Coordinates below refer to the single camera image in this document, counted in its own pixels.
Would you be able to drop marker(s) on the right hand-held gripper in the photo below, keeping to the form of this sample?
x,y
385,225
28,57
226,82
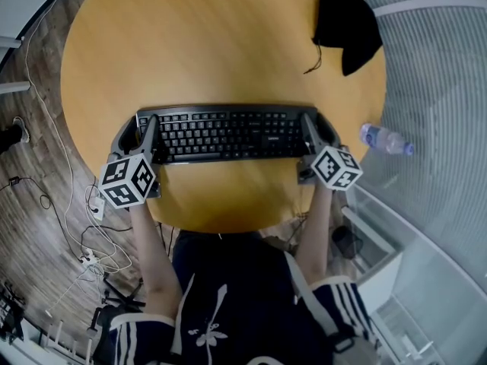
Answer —
x,y
335,167

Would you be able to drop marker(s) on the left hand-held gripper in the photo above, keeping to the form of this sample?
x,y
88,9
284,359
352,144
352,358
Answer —
x,y
125,177

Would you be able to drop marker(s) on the black keyboard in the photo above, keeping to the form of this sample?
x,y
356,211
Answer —
x,y
228,135

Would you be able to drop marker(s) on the person's left forearm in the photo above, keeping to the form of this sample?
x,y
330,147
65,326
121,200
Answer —
x,y
152,249

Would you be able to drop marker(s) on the person's right forearm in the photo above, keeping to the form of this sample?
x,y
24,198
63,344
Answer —
x,y
316,234

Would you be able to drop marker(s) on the clear water bottle blue cap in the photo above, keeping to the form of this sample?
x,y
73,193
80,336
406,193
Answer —
x,y
384,139

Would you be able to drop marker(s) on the round wooden table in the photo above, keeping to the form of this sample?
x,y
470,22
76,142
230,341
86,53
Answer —
x,y
190,51

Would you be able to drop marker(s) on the small black adapter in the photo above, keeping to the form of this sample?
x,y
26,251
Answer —
x,y
14,181

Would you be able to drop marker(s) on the white power strip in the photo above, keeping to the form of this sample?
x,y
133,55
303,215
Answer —
x,y
87,261

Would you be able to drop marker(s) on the white cabinet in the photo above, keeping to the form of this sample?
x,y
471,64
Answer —
x,y
380,276

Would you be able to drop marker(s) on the black chair base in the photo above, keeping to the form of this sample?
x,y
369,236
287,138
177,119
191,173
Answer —
x,y
121,299

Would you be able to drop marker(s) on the dark blue striped shirt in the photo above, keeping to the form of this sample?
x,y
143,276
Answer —
x,y
236,280

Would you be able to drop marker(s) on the black equipment stand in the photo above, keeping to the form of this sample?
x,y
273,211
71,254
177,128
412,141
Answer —
x,y
9,314

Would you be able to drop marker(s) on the white rack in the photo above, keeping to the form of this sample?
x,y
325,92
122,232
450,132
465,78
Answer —
x,y
57,340

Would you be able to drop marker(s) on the white wall socket adapter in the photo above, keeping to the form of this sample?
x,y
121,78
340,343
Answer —
x,y
99,208

